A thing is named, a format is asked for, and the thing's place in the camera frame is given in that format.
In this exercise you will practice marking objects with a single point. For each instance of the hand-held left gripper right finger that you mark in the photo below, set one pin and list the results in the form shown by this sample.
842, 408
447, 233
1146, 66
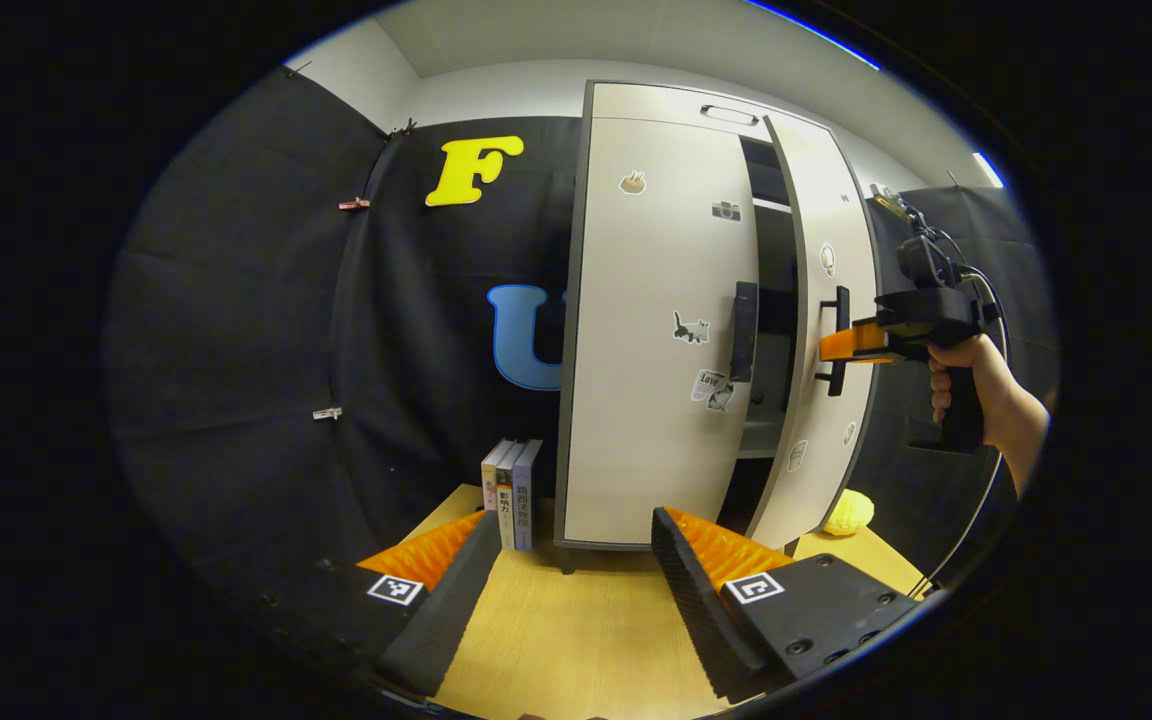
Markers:
711, 625

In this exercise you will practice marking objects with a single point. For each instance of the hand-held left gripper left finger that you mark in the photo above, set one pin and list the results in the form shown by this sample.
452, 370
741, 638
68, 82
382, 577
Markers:
446, 615

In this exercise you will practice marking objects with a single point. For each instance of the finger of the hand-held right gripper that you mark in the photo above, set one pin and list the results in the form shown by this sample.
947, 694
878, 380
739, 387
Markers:
856, 343

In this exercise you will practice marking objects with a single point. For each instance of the beige cabinet door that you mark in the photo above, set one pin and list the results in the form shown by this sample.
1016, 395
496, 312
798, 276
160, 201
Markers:
636, 400
836, 220

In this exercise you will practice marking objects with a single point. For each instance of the beige double-door shoe cabinet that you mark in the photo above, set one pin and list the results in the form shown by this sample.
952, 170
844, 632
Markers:
656, 100

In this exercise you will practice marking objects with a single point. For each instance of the white cabinet shelf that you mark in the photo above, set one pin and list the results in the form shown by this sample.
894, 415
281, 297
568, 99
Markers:
771, 205
761, 437

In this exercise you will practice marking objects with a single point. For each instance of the white book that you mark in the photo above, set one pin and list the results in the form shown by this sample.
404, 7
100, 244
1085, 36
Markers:
489, 480

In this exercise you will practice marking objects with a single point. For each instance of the blue-grey book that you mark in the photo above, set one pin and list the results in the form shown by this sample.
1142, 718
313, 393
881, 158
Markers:
526, 490

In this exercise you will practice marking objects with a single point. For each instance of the small ceiling light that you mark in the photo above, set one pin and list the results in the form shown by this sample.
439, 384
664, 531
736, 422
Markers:
987, 168

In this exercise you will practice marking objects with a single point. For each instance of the yellow knitted ball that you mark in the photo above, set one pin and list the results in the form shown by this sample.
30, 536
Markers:
849, 513

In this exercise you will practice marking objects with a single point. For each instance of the white clip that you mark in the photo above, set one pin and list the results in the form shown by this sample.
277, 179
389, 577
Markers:
327, 412

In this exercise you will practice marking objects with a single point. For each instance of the black backdrop cloth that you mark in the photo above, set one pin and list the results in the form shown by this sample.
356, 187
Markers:
236, 350

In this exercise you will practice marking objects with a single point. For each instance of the red clip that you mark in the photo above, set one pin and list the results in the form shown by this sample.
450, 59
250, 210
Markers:
354, 204

